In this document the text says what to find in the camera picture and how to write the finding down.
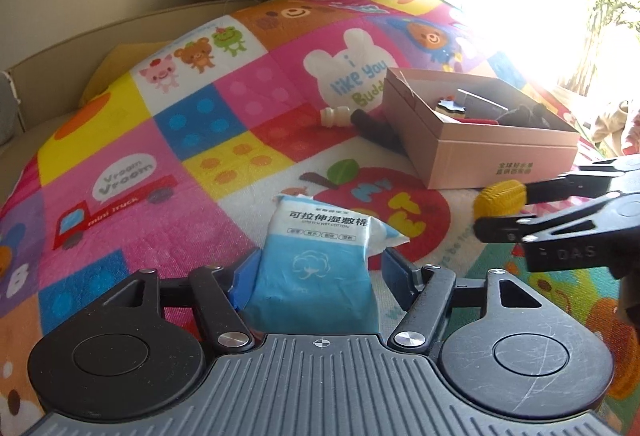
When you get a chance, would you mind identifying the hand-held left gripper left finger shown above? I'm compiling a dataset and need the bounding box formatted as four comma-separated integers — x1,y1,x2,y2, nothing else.
105,251,263,353

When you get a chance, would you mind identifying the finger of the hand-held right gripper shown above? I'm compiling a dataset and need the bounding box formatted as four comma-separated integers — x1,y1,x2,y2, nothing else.
520,155,640,207
472,192,640,245

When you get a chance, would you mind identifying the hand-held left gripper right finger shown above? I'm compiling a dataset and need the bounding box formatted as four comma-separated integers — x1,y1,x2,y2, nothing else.
382,247,544,352

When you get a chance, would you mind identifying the yellow toy corn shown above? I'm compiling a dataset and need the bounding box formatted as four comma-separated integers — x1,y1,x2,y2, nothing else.
474,182,527,220

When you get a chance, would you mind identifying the blue wet cotton pack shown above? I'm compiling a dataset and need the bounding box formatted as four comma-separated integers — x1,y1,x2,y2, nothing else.
240,193,412,333

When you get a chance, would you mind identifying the pink cardboard box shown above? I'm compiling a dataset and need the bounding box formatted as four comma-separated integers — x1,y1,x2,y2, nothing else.
382,66,582,191

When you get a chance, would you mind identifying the black plush toy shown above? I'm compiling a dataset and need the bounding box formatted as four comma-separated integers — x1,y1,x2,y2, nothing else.
497,102,554,127

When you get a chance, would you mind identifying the dark cylindrical toy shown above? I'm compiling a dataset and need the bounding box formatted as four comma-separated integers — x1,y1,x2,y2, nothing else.
350,108,404,152

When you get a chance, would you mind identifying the white toy bottle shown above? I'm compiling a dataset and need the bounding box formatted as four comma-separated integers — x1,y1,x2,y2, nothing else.
320,106,357,129

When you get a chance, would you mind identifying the beige cloth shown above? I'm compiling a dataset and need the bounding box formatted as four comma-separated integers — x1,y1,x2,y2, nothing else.
590,100,640,158

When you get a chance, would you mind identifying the colourful cartoon play mat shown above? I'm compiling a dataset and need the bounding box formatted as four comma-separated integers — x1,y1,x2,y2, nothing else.
0,0,640,417

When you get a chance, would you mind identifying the yellow cushion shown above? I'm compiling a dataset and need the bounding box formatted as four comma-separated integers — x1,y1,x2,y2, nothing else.
77,41,167,105

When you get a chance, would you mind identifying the grey neck pillow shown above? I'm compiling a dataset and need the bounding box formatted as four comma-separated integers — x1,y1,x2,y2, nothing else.
0,71,24,145

